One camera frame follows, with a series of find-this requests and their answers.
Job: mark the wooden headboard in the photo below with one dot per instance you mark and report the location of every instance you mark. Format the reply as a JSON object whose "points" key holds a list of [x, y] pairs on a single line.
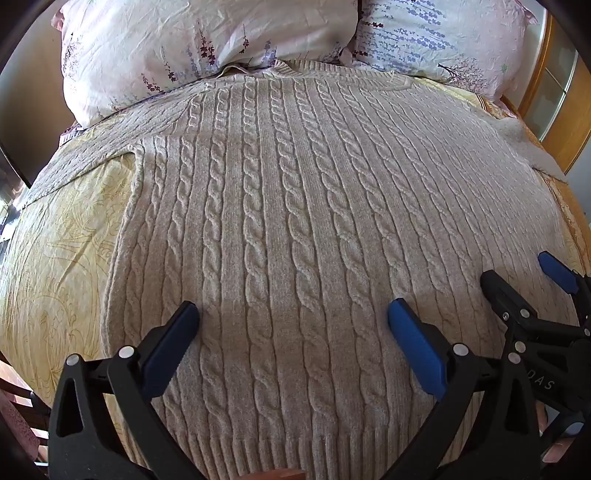
{"points": [[535, 92]]}

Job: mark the white fleece blanket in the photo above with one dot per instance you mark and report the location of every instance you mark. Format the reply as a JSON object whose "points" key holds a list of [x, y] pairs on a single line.
{"points": [[531, 143]]}

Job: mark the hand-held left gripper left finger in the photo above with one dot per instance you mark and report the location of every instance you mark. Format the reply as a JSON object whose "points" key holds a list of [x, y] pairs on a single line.
{"points": [[171, 346]]}

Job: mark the dark wooden chair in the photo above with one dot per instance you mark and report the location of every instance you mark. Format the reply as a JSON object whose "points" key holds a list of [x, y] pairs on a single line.
{"points": [[23, 415]]}

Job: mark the pale pink floral pillow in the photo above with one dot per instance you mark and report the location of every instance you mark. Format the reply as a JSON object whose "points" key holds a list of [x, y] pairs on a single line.
{"points": [[184, 41]]}

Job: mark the yellow patterned bed sheet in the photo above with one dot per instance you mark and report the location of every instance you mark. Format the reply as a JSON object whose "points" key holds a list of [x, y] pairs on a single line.
{"points": [[60, 258]]}

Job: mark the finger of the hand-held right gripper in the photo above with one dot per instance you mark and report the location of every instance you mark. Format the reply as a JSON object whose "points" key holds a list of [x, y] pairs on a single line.
{"points": [[505, 297], [558, 272]]}

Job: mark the blue lavender print pillow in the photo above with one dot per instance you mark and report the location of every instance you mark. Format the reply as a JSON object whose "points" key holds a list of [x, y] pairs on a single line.
{"points": [[438, 37]]}

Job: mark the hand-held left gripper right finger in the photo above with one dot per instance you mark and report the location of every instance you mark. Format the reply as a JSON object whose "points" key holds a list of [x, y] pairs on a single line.
{"points": [[415, 346]]}

